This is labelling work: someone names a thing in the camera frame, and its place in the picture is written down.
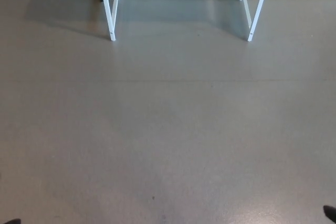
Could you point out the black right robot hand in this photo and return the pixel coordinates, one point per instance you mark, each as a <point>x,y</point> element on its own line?
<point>331,213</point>

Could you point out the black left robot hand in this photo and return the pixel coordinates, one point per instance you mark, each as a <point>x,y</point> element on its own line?
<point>11,221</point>

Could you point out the white desk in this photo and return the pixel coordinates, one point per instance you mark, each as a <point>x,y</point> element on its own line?
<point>109,11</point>

